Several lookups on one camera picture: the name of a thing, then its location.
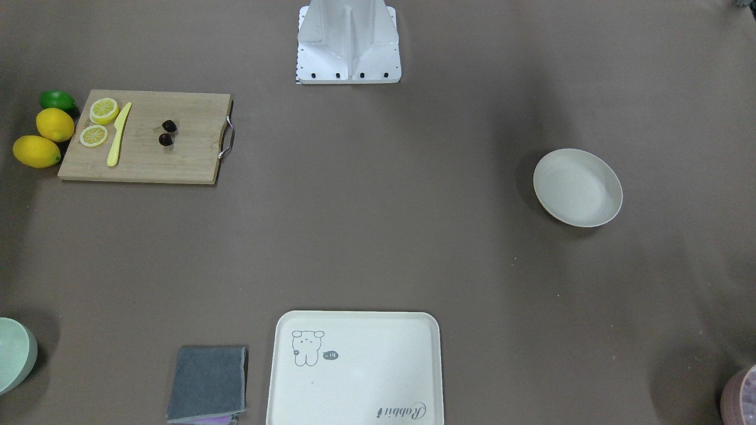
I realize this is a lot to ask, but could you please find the lemon slice near handle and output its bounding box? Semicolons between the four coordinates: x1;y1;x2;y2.
79;125;110;148

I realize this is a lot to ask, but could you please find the dark red cherry pair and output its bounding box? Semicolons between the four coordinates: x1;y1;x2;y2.
158;119;178;147

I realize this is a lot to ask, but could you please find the mint green bowl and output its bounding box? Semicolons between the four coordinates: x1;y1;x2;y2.
1;318;38;394

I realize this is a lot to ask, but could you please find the green lime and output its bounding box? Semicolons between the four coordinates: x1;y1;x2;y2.
38;90;77;113

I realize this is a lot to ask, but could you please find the wooden cutting board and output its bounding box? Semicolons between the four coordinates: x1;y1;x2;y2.
58;89;234;185

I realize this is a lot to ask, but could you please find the lemon slice near lime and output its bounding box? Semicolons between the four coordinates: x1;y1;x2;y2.
89;97;120;126

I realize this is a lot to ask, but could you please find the cream round plate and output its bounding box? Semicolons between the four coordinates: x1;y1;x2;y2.
533;148;624;228

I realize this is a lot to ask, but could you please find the yellow lemon near lime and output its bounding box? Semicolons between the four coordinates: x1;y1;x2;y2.
35;107;75;143

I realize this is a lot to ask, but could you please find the cream rabbit tray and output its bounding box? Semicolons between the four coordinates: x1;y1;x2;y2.
266;311;445;424

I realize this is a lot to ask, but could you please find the pink bowl with ice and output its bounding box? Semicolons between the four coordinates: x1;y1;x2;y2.
720;365;755;424

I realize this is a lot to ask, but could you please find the yellow lemon outer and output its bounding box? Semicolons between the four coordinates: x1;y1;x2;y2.
12;135;62;168

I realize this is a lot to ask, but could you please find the grey folded cloth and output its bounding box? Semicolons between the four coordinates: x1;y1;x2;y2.
167;345;247;424

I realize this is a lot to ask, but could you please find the yellow plastic knife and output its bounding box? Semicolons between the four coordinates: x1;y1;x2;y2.
106;102;132;167

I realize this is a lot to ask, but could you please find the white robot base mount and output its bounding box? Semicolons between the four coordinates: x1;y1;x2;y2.
295;1;402;84

